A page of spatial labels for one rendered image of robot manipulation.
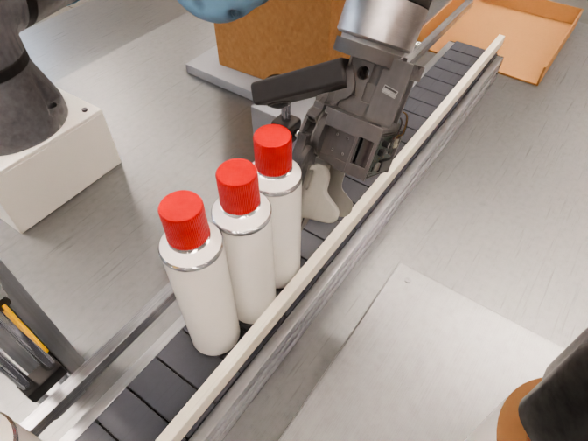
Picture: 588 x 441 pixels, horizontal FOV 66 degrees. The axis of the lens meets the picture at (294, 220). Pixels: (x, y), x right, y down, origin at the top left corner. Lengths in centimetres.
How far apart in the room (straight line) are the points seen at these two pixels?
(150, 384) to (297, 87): 33
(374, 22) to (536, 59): 72
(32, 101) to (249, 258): 40
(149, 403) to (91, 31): 90
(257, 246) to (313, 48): 48
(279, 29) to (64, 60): 49
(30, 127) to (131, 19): 59
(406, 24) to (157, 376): 41
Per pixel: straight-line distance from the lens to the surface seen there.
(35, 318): 49
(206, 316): 42
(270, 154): 38
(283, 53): 85
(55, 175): 73
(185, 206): 34
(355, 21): 44
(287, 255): 47
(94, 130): 74
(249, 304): 47
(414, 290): 55
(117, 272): 64
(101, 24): 123
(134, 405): 50
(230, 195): 35
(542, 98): 100
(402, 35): 44
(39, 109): 70
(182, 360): 50
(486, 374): 52
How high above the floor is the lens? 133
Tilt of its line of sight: 49 degrees down
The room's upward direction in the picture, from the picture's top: straight up
